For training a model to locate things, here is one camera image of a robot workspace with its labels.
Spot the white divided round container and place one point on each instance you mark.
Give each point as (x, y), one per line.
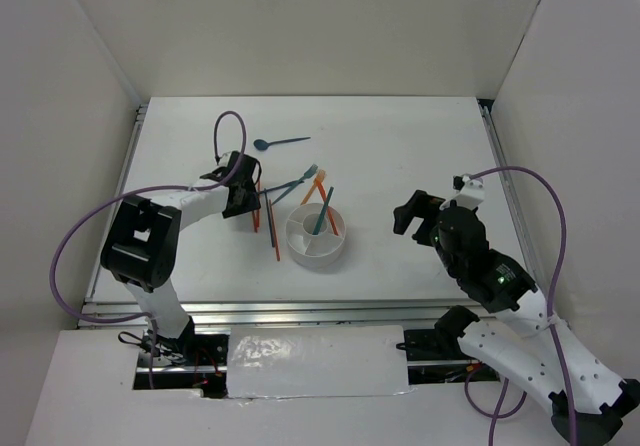
(311, 251)

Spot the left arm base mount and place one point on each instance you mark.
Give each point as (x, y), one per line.
(200, 365)

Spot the dark blue plastic spoon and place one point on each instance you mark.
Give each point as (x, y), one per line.
(263, 145)

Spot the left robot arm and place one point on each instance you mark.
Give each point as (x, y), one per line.
(141, 247)

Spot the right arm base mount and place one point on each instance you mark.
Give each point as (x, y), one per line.
(434, 356)

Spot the dark blue plastic knife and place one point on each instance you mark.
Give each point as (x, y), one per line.
(283, 187)

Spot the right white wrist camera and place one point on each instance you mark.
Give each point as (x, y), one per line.
(469, 193)

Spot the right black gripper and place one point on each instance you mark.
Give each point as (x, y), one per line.
(422, 205)

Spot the teal plastic fork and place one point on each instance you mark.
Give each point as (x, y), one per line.
(309, 174)

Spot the orange-yellow plastic fork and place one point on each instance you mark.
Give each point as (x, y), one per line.
(312, 189)

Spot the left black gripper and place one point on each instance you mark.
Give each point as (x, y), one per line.
(252, 202)

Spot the orange plastic knife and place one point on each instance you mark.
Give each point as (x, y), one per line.
(329, 214)

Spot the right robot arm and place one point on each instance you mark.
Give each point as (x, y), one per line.
(586, 401)

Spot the white foam board cover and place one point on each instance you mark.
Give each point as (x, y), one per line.
(341, 361)

